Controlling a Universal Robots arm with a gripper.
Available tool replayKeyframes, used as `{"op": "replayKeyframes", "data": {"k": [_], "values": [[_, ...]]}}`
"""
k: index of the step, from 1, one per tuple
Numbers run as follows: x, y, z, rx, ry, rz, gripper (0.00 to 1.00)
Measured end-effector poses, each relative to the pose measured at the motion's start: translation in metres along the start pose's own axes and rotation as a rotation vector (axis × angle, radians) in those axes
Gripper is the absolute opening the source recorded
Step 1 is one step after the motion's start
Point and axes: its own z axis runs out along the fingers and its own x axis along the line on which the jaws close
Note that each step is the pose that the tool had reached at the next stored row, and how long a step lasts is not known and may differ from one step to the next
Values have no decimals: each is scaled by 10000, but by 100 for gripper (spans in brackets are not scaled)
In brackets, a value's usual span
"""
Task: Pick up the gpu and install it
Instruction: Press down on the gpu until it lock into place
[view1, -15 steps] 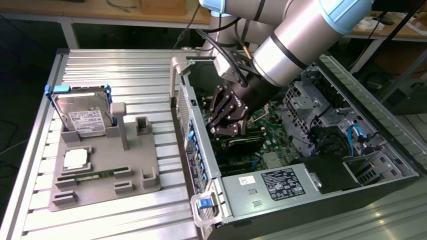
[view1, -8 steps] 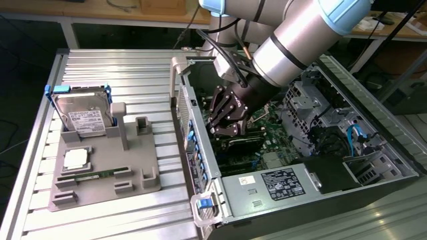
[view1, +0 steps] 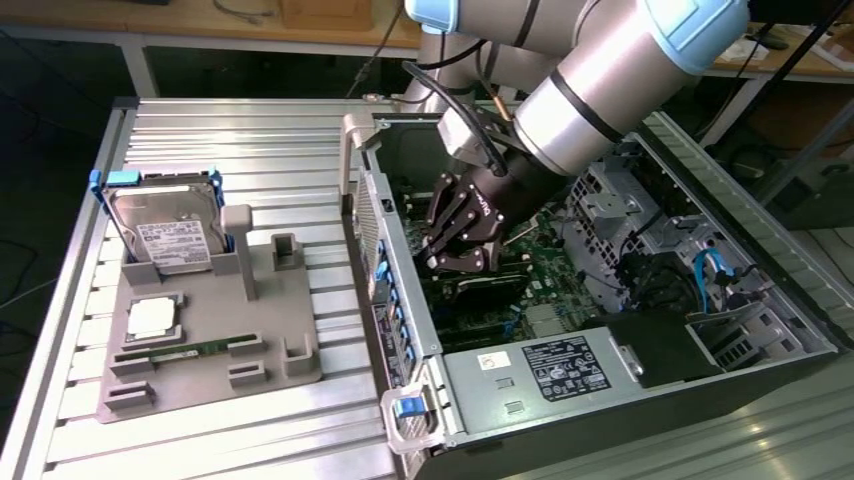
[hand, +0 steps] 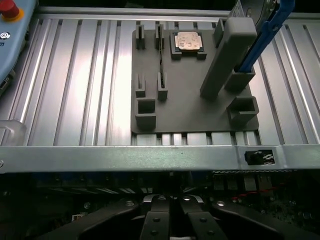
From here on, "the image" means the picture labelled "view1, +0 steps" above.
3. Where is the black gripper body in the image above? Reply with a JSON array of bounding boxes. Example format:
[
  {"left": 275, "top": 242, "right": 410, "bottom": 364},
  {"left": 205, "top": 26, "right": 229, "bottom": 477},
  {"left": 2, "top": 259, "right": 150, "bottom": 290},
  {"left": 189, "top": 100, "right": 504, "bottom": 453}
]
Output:
[{"left": 465, "top": 148, "right": 577, "bottom": 248}]

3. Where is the Nvidia graphics card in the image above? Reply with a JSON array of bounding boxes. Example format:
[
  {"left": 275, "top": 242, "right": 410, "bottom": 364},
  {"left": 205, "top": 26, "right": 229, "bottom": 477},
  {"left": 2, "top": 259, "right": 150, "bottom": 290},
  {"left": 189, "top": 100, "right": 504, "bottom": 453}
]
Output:
[{"left": 437, "top": 268, "right": 533, "bottom": 314}]

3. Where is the metal socket cover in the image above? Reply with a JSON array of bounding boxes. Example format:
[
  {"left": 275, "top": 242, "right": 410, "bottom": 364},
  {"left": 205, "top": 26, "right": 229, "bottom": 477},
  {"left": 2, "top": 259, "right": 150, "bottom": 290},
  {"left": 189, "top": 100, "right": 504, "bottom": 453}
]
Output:
[{"left": 504, "top": 214, "right": 544, "bottom": 244}]

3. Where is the green motherboard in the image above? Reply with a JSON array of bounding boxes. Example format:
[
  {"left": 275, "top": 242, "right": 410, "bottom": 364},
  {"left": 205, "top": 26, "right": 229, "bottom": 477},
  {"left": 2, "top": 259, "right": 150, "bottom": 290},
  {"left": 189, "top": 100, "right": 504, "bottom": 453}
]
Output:
[{"left": 397, "top": 189, "right": 636, "bottom": 352}]

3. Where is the metal disk bay cage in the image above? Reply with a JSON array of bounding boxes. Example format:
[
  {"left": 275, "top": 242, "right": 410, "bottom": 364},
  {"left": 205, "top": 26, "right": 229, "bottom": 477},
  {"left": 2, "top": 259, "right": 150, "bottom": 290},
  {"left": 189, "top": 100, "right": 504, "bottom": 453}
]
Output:
[{"left": 565, "top": 159, "right": 669, "bottom": 262}]

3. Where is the grey power supply unit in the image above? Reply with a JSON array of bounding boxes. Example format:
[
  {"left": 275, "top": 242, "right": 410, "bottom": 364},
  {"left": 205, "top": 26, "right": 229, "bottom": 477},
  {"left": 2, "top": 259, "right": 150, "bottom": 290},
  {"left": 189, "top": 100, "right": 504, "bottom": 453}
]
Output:
[{"left": 440, "top": 330, "right": 646, "bottom": 437}]

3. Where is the black plastic shroud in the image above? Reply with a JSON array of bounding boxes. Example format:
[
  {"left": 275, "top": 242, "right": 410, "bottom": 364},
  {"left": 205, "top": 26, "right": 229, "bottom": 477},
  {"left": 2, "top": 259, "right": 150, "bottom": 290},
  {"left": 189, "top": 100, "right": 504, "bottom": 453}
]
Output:
[{"left": 584, "top": 312, "right": 728, "bottom": 390}]

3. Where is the grey parts rack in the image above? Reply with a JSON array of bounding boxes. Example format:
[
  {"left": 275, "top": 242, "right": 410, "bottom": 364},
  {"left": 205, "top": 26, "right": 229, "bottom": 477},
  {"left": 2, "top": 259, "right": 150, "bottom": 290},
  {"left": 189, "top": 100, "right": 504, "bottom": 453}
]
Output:
[{"left": 97, "top": 202, "right": 327, "bottom": 425}]

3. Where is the black grey PC case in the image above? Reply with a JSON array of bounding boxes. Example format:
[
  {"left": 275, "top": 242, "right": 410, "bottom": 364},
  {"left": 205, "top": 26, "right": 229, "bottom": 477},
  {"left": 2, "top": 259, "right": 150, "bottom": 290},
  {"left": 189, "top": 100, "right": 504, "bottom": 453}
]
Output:
[{"left": 337, "top": 102, "right": 854, "bottom": 480}]

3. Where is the hard disk with blue carrier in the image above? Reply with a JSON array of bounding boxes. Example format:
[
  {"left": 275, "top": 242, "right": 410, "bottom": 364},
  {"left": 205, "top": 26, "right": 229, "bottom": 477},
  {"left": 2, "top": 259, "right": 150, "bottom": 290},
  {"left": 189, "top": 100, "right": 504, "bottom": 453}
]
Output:
[{"left": 89, "top": 169, "right": 233, "bottom": 277}]

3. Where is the white plastic packaging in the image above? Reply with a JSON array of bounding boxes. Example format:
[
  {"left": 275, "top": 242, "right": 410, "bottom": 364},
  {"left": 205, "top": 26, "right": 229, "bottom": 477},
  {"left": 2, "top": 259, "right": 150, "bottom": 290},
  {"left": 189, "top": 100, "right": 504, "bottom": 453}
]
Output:
[{"left": 720, "top": 39, "right": 766, "bottom": 64}]

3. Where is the green RAM stick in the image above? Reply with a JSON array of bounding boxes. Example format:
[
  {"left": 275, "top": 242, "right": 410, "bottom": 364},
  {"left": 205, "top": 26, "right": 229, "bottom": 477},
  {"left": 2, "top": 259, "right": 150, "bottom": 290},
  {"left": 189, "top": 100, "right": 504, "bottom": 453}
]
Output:
[{"left": 143, "top": 341, "right": 235, "bottom": 361}]

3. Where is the silver CPU chip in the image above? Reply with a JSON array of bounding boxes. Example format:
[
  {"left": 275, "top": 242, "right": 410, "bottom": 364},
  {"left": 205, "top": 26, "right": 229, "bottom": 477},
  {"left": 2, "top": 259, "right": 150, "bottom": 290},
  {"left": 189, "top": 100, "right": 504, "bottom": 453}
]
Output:
[{"left": 127, "top": 299, "right": 182, "bottom": 337}]

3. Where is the black stand pole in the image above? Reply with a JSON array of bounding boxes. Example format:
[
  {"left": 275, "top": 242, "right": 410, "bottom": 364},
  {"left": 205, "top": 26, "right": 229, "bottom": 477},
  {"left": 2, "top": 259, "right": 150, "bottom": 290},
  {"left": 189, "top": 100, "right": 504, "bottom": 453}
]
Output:
[{"left": 773, "top": 22, "right": 837, "bottom": 84}]

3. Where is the black monitor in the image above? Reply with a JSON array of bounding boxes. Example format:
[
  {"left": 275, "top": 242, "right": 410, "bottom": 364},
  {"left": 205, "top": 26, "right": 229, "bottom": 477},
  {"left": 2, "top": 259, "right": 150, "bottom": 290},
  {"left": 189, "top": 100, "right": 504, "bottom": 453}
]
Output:
[{"left": 746, "top": 0, "right": 854, "bottom": 25}]

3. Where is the black camera cable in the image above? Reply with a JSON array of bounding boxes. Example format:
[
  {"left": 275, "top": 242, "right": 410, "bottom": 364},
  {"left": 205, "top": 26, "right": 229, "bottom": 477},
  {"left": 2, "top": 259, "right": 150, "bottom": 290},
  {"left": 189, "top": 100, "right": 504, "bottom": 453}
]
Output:
[{"left": 402, "top": 60, "right": 513, "bottom": 179}]

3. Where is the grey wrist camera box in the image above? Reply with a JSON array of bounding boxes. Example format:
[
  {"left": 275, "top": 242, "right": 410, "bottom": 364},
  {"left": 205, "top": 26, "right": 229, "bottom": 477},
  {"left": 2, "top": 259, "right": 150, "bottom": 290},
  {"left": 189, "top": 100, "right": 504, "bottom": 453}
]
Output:
[{"left": 437, "top": 111, "right": 506, "bottom": 167}]

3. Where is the black wire bundle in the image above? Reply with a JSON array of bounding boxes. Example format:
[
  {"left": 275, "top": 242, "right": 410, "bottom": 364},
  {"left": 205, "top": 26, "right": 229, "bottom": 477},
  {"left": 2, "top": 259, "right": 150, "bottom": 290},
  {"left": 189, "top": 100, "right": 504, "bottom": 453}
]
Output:
[{"left": 610, "top": 249, "right": 700, "bottom": 319}]

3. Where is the black hanging cable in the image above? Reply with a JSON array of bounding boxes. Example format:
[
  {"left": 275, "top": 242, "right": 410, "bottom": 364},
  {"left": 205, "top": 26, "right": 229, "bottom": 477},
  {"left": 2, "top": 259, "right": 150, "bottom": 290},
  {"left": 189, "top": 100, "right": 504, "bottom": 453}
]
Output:
[{"left": 344, "top": 0, "right": 410, "bottom": 99}]

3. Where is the blue SATA wire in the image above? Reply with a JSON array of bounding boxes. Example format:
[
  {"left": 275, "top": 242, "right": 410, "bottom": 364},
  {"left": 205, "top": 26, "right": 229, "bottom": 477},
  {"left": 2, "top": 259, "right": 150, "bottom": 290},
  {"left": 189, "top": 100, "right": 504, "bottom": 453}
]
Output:
[{"left": 689, "top": 246, "right": 737, "bottom": 315}]

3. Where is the grey coiled cable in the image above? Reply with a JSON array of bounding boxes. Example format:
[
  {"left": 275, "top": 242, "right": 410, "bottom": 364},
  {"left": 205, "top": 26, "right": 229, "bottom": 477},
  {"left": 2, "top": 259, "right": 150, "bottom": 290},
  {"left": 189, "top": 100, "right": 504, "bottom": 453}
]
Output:
[{"left": 213, "top": 0, "right": 277, "bottom": 16}]

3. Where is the wooden desk with grey frame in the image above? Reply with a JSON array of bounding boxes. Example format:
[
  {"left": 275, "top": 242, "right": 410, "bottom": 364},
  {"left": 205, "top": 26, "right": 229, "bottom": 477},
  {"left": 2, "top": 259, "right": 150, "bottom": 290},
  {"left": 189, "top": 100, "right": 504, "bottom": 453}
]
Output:
[{"left": 0, "top": 0, "right": 854, "bottom": 146}]

